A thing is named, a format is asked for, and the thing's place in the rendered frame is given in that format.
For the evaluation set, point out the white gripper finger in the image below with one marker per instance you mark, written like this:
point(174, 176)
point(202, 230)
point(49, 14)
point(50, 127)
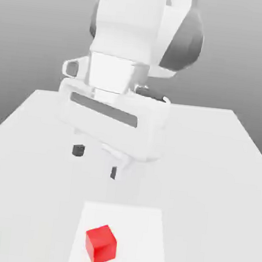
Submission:
point(116, 163)
point(78, 150)

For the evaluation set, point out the small red cube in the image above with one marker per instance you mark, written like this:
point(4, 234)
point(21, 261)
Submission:
point(101, 244)

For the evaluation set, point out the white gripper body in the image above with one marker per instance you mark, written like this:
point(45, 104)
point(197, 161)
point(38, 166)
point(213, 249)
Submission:
point(112, 131)

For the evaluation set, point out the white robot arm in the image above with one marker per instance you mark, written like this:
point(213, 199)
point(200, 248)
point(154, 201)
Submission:
point(126, 25)

